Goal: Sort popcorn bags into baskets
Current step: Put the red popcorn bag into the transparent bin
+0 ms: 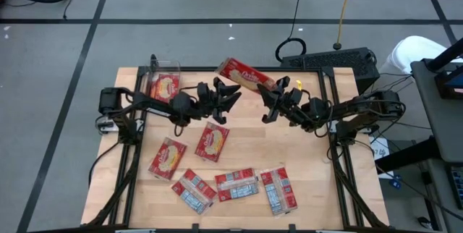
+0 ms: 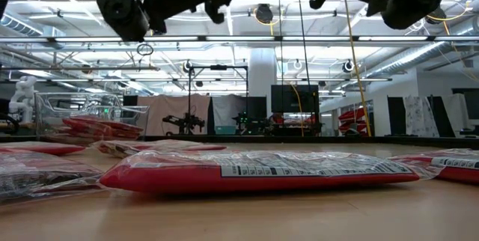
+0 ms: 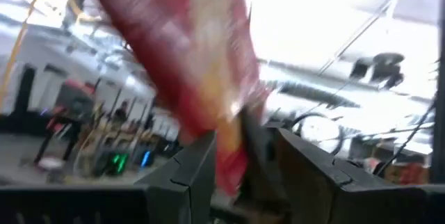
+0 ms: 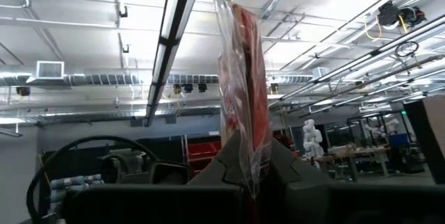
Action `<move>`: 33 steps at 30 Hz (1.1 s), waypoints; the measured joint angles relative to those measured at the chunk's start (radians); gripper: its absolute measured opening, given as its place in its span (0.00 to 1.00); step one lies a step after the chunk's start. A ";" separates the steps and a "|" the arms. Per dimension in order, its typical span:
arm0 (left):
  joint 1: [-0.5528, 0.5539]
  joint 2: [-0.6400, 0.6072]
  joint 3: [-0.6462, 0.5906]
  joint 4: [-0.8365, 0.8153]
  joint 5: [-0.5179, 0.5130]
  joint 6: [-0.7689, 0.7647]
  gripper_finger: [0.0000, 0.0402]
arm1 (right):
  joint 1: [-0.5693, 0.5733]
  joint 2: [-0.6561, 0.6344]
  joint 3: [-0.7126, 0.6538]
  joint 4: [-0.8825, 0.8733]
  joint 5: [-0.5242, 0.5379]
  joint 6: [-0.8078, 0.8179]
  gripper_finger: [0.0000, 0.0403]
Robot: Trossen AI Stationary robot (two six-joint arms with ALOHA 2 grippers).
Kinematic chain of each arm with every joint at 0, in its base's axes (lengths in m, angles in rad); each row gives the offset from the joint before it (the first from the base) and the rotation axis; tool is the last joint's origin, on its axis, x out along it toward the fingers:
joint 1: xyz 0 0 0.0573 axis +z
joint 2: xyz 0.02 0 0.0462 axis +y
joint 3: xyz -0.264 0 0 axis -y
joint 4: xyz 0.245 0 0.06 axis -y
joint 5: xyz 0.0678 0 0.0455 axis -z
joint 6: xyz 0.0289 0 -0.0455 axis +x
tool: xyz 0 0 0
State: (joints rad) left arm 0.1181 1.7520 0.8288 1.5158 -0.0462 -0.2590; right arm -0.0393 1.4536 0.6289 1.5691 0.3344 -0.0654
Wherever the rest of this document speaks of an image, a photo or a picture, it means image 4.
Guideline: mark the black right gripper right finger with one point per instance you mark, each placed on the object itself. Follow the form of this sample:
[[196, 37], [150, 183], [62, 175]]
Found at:
[[347, 205]]

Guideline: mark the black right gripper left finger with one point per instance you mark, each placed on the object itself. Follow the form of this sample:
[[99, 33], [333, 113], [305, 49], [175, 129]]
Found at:
[[156, 205]]

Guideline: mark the red popcorn bag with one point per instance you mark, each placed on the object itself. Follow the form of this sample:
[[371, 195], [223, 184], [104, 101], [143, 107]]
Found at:
[[247, 78]]

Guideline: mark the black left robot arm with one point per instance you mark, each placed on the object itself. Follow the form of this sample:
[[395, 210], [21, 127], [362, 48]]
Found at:
[[121, 168]]

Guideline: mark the wooden workbench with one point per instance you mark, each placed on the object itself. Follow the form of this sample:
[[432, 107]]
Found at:
[[354, 152]]

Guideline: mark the metal rack with red bins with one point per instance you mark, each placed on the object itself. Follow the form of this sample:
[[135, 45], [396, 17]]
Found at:
[[285, 142], [203, 151]]

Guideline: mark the white humanoid robot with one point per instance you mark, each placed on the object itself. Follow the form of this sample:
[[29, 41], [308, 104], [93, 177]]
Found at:
[[311, 137]]

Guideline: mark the brown partition panel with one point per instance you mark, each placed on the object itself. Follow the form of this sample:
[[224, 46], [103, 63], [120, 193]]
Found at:
[[431, 137]]

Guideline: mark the white ceiling vent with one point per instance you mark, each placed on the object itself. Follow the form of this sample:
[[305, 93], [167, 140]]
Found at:
[[50, 70]]

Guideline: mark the long ceiling light fixture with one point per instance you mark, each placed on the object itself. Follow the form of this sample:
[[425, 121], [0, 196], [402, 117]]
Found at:
[[174, 25]]

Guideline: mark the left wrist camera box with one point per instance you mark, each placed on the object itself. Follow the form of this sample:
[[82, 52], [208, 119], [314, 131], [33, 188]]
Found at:
[[170, 173]]

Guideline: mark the silver air duct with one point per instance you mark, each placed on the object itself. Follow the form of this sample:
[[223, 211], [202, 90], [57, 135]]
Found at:
[[104, 79]]

